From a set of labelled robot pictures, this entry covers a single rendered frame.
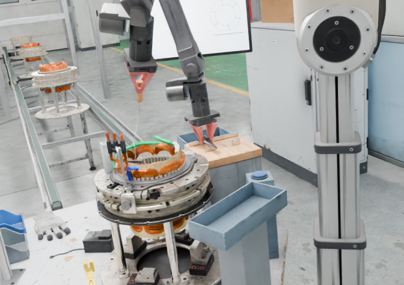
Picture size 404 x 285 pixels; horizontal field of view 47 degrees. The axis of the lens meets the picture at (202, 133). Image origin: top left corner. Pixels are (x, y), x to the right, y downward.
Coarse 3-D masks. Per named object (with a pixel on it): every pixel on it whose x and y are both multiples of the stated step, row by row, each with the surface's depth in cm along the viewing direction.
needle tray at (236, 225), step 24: (240, 192) 120; (264, 192) 121; (216, 216) 114; (240, 216) 114; (264, 216) 110; (216, 240) 102; (240, 240) 107; (264, 240) 114; (240, 264) 110; (264, 264) 116
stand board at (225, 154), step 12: (204, 144) 155; (216, 144) 154; (228, 144) 153; (240, 144) 151; (252, 144) 150; (204, 156) 144; (216, 156) 143; (228, 156) 142; (240, 156) 144; (252, 156) 145
